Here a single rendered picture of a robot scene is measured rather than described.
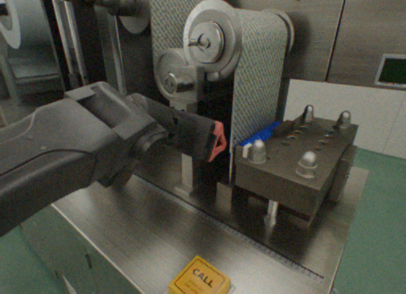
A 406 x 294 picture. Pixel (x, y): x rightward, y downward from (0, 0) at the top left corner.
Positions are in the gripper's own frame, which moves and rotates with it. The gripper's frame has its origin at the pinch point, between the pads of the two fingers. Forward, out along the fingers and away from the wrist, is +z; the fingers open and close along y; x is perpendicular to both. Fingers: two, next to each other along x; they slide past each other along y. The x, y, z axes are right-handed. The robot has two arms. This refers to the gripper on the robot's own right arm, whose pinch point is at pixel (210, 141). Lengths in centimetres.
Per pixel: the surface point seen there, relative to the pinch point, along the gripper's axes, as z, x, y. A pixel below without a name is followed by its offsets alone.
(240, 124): 9.8, 5.7, 0.1
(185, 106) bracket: -1.7, 5.2, -7.3
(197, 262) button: -3.9, -19.9, 7.5
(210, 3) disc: -5.1, 24.4, -6.3
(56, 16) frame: -15.0, 17.2, -44.1
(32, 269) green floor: 33, -105, -112
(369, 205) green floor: 202, -9, 35
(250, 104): 11.0, 11.0, 0.1
